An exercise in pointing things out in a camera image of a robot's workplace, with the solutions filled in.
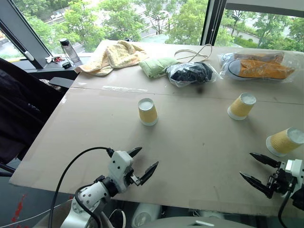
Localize orange shoes in plastic bag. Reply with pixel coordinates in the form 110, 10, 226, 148
218, 50, 296, 83

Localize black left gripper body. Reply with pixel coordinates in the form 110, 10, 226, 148
123, 167, 142, 189

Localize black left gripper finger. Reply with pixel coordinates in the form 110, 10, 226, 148
128, 147, 143, 158
139, 161, 159, 186

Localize beige cord loop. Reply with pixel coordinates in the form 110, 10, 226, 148
174, 43, 213, 63

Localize pale yellow towel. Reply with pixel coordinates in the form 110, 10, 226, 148
74, 40, 149, 76

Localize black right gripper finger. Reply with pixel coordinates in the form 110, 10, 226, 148
249, 152, 283, 169
239, 171, 274, 199

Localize slanted black window frame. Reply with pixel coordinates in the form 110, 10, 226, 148
0, 0, 52, 70

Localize yellow ribbed paper cup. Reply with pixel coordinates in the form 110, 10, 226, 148
227, 92, 257, 121
265, 127, 304, 157
138, 98, 159, 126

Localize clear bottle with black cap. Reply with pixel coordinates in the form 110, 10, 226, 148
59, 38, 81, 64

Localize black item in plastic bag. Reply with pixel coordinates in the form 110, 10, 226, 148
165, 62, 223, 88

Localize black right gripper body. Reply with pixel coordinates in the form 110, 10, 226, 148
267, 167, 298, 196

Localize upright black window frame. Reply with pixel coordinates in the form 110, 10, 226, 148
200, 0, 227, 47

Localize grey rounded shape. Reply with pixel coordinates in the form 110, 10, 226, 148
130, 202, 162, 228

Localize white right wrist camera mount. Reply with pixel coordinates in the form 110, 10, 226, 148
284, 159, 304, 189

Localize clear tape strip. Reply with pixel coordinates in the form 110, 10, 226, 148
102, 85, 148, 94

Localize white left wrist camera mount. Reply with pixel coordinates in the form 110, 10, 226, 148
108, 150, 134, 193

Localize black jacket on chair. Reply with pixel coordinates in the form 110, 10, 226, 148
0, 57, 72, 165

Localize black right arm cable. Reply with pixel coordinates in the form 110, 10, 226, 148
277, 190, 293, 228

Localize silver robot torso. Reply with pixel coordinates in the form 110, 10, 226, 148
142, 217, 263, 228

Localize folded light green cloth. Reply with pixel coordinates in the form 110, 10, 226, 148
138, 57, 179, 79

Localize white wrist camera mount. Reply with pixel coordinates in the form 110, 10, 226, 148
108, 150, 134, 193
284, 159, 304, 189

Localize dark rounded shape white rim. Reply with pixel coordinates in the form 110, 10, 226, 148
108, 209, 127, 228

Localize small red and white items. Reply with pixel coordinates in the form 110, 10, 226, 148
45, 55, 63, 64

